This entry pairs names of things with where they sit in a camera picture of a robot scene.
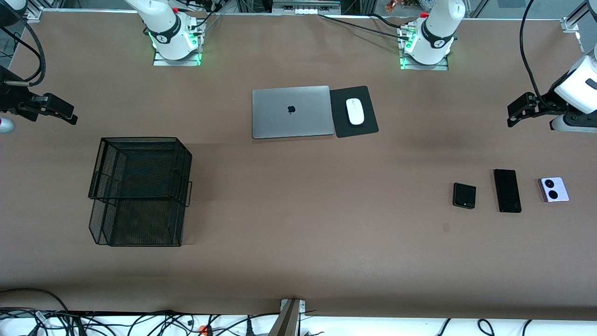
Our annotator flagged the long black smartphone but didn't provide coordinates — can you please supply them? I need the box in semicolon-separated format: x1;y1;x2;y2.
493;169;522;213

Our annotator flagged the lilac flip phone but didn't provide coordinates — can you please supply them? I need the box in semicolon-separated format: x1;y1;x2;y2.
538;177;570;203

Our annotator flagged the small black flip phone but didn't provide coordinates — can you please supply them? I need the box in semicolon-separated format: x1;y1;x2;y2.
452;182;477;209

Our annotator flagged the black mesh two-tier tray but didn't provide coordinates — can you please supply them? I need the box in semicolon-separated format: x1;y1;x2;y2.
88;137;193;247

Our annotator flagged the white computer mouse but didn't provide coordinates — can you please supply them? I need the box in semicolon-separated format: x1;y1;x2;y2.
346;98;365;126

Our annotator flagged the black mouse pad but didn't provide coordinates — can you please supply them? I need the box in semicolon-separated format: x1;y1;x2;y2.
329;85;379;139

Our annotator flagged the silver laptop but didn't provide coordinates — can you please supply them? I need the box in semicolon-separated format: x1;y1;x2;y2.
252;85;335;140

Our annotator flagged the white power strip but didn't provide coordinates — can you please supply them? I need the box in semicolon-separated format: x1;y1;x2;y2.
273;0;341;14

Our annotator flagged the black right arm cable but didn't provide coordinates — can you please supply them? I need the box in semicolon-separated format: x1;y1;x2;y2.
0;12;46;88

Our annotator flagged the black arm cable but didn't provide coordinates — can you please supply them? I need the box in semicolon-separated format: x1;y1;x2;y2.
0;12;46;88
519;0;553;109

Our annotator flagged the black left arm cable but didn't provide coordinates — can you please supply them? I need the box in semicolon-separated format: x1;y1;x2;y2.
519;0;553;109

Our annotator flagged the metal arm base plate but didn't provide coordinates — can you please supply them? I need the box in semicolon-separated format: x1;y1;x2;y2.
153;47;202;66
400;51;449;71

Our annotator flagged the black base cable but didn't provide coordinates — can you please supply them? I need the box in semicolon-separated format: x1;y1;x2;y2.
187;0;222;31

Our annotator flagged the black table power cable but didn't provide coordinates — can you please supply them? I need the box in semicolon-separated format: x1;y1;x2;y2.
319;14;411;40

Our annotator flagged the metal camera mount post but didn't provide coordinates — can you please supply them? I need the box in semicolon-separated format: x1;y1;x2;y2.
268;299;306;336

